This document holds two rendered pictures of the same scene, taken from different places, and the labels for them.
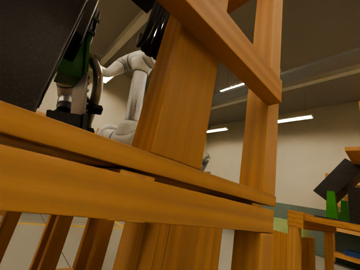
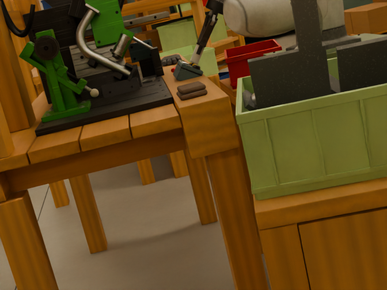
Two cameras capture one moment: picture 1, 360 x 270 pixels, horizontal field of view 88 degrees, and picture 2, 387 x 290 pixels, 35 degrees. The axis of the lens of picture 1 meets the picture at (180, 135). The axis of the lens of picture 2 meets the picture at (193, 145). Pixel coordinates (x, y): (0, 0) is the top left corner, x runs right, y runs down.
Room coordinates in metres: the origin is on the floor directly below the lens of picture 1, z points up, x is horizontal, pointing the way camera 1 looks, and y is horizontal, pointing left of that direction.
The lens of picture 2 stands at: (2.03, -1.34, 1.19)
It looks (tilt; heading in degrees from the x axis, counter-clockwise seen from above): 14 degrees down; 125
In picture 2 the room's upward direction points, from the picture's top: 13 degrees counter-clockwise
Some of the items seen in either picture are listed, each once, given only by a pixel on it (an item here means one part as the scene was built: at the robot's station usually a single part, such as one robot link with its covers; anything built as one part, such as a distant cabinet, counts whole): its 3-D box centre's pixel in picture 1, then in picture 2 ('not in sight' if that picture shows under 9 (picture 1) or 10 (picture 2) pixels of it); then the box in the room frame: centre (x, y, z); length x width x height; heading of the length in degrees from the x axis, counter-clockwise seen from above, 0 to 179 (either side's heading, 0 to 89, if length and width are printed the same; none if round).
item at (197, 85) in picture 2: not in sight; (190, 90); (1.06, 0.12, 0.91); 0.10 x 0.08 x 0.03; 130
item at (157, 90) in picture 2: not in sight; (108, 91); (0.47, 0.43, 0.89); 1.10 x 0.42 x 0.02; 128
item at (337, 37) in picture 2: not in sight; (318, 38); (1.31, 0.52, 0.95); 0.22 x 0.18 x 0.06; 138
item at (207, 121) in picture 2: not in sight; (183, 90); (0.69, 0.61, 0.82); 1.50 x 0.14 x 0.15; 128
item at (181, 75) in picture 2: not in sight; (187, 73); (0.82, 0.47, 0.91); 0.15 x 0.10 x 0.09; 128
